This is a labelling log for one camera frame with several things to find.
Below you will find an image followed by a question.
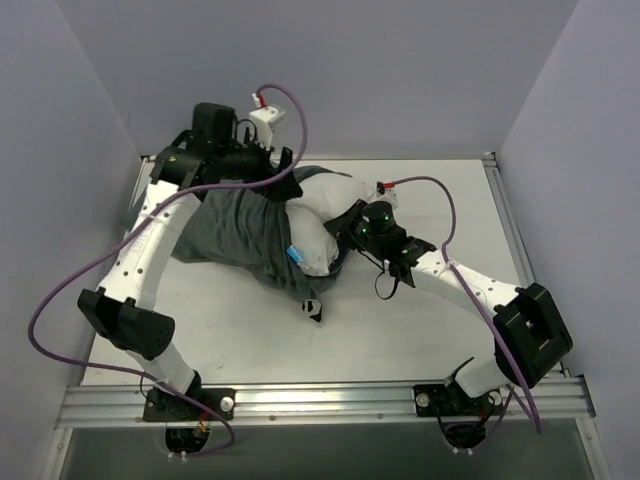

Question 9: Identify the white pillow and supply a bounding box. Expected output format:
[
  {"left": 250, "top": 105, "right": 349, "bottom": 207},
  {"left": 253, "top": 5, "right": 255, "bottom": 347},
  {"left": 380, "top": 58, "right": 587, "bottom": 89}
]
[{"left": 285, "top": 165, "right": 374, "bottom": 277}]

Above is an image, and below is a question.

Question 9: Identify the zebra print pillowcase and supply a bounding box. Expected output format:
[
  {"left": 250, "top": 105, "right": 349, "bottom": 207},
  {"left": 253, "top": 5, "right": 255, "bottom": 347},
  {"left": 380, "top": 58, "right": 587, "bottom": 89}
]
[{"left": 171, "top": 189, "right": 347, "bottom": 323}]

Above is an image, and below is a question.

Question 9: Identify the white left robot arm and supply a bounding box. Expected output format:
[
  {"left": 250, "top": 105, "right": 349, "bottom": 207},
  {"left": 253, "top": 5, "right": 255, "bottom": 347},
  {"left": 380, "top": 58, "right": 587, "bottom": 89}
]
[{"left": 78, "top": 95, "right": 302, "bottom": 419}]

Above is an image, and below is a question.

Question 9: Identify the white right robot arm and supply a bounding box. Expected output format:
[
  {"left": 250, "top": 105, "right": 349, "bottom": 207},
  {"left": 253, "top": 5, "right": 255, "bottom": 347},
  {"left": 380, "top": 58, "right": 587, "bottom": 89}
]
[{"left": 325, "top": 200, "right": 573, "bottom": 413}]

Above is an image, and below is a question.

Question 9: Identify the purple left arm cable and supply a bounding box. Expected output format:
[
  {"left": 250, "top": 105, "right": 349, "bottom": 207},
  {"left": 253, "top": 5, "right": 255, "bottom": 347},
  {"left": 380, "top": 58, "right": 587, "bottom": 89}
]
[{"left": 27, "top": 82, "right": 307, "bottom": 456}]

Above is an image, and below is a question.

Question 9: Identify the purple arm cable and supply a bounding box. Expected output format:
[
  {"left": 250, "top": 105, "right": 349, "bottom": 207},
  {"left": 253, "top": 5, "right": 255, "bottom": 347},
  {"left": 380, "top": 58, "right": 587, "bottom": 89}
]
[
  {"left": 27, "top": 82, "right": 307, "bottom": 456},
  {"left": 376, "top": 175, "right": 543, "bottom": 443}
]

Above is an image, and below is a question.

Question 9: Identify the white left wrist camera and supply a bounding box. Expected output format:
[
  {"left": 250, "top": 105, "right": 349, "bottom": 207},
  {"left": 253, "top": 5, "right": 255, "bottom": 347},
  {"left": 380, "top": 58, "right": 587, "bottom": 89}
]
[{"left": 248, "top": 105, "right": 286, "bottom": 150}]

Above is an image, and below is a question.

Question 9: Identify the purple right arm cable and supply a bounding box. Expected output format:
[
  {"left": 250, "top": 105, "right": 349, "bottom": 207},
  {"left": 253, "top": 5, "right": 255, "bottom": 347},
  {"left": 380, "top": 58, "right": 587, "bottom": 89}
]
[{"left": 376, "top": 175, "right": 543, "bottom": 443}]

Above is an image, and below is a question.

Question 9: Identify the aluminium right side rail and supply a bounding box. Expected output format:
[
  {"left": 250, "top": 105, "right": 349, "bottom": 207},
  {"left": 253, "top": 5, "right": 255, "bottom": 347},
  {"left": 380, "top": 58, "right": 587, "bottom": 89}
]
[{"left": 482, "top": 152, "right": 573, "bottom": 380}]

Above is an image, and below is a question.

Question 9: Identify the aluminium rail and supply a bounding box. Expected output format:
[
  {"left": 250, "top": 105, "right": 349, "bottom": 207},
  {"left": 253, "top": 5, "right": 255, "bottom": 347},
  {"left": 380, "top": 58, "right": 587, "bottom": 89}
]
[
  {"left": 482, "top": 152, "right": 573, "bottom": 380},
  {"left": 55, "top": 376, "right": 595, "bottom": 429}
]

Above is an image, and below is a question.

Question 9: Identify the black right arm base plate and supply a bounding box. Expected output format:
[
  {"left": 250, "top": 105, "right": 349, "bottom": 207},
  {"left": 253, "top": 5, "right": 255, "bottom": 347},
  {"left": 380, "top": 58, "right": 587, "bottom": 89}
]
[{"left": 412, "top": 383, "right": 502, "bottom": 418}]

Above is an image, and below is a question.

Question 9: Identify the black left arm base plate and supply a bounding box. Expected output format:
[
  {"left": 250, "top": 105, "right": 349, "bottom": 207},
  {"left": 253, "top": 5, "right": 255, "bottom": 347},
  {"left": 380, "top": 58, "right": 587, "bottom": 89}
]
[{"left": 142, "top": 385, "right": 237, "bottom": 422}]

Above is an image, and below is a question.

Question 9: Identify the aluminium front rail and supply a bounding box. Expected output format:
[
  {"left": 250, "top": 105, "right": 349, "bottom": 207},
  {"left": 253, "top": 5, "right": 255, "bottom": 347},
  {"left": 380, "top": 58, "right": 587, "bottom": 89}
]
[{"left": 55, "top": 376, "right": 595, "bottom": 429}]

